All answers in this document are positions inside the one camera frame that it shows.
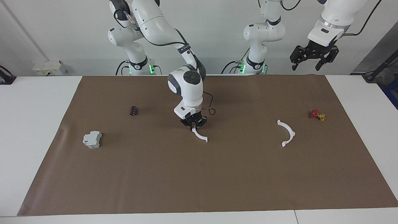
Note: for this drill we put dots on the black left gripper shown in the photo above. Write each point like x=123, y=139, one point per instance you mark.
x=315, y=51

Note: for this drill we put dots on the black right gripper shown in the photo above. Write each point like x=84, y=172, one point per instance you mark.
x=194, y=119

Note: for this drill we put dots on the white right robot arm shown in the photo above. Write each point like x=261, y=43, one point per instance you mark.
x=186, y=90

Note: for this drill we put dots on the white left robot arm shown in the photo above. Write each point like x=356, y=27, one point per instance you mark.
x=264, y=31

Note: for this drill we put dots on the red handwheel brass valve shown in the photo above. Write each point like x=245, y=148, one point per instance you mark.
x=314, y=114

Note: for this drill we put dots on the brown paper table mat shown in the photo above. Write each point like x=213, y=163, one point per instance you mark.
x=199, y=180

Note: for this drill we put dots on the black cylindrical capacitor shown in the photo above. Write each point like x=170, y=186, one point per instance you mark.
x=133, y=110

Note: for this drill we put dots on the black stand base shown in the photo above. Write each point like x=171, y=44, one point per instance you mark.
x=371, y=76

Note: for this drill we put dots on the blue crate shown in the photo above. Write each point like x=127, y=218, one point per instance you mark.
x=392, y=93

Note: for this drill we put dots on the white circuit breaker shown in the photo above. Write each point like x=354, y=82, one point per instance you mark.
x=92, y=139

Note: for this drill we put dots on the white wall power strip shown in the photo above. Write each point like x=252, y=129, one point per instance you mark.
x=46, y=67

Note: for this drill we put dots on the black table clamp mount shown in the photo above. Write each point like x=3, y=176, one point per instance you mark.
x=7, y=80

